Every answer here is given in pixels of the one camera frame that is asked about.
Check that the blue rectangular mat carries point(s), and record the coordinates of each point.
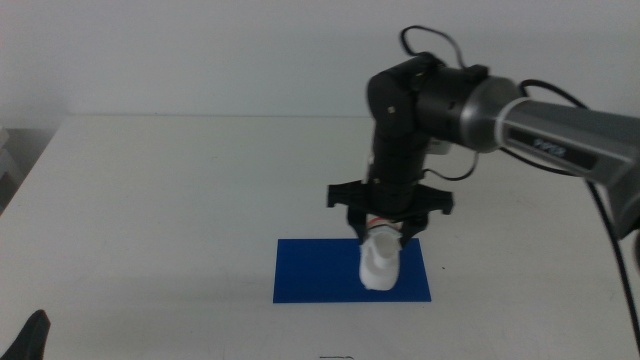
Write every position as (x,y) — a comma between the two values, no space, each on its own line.
(315,272)

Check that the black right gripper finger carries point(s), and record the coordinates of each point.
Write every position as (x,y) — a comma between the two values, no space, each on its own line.
(412,227)
(359,226)

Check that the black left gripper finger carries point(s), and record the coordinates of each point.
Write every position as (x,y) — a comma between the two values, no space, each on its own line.
(32,335)

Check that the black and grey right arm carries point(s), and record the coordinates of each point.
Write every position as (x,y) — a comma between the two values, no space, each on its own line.
(550,127)

